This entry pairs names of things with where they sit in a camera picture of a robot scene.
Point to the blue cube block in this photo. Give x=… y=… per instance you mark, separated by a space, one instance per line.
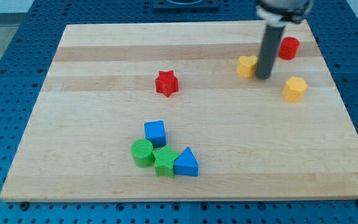
x=155 y=133

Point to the yellow hexagon block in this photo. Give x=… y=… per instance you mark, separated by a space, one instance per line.
x=294 y=89

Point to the green star block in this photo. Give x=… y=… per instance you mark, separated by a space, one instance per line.
x=164 y=161

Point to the red star block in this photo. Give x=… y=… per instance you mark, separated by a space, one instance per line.
x=166 y=83

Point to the wooden board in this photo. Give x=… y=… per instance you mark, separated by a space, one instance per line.
x=250 y=143

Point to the green cylinder block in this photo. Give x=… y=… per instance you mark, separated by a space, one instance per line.
x=142 y=153

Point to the blue triangle block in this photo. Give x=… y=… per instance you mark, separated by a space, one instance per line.
x=186 y=164

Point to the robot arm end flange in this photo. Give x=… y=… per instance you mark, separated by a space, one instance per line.
x=278 y=13

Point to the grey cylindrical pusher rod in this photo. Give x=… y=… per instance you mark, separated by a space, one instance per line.
x=268 y=51

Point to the red cylinder block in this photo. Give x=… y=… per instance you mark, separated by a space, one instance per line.
x=288 y=48

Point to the yellow heart block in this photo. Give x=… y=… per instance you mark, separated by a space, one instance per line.
x=246 y=65

